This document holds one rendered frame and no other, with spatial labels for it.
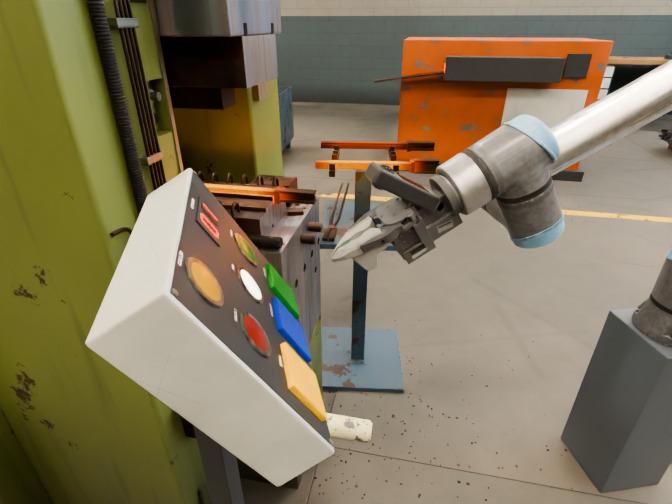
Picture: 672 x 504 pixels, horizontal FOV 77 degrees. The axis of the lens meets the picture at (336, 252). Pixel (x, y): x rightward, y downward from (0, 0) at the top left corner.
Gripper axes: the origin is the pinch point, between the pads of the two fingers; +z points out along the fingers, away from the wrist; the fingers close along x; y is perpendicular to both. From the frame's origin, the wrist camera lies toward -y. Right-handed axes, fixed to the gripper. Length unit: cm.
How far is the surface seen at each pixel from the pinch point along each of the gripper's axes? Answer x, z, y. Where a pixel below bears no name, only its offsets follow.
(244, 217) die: 37.4, 16.0, 0.9
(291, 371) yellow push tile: -21.5, 10.3, -2.9
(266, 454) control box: -26.9, 16.5, 0.3
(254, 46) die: 40.8, -7.4, -27.7
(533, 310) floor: 99, -64, 160
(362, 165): 73, -18, 22
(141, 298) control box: -25.6, 13.4, -21.8
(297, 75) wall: 819, -76, 111
